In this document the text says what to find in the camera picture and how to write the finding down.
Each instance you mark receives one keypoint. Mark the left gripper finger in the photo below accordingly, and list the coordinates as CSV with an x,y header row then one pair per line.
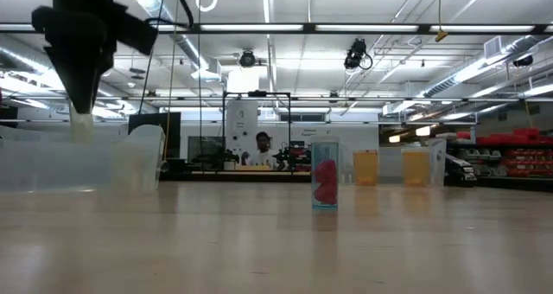
x,y
95,73
69,73

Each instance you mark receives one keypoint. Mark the large orange pill bottle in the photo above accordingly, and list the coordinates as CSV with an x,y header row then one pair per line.
x,y
415,168
365,168

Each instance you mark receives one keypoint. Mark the clear plastic bin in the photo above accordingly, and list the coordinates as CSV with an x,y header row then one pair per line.
x,y
52,168

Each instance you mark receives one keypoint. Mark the white column panel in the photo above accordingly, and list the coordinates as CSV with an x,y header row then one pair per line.
x,y
242,116

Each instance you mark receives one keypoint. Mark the black round ceiling fixture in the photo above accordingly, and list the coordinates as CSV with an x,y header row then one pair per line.
x,y
247,58

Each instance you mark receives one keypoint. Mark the small dark potted plant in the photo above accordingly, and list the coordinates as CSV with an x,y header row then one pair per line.
x,y
229,157

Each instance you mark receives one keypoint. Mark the person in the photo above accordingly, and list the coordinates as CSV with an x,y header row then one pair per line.
x,y
263,157

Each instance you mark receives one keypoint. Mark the shelf with red bins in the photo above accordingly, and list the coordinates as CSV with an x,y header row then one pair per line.
x,y
525,136

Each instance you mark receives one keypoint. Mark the black overhead frame beam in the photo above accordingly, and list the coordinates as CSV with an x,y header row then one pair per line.
x,y
309,27

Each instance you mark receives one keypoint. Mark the black overhead camera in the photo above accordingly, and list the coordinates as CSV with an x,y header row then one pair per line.
x,y
356,54

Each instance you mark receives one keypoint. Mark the silver ventilation duct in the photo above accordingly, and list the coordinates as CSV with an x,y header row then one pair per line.
x,y
475,67

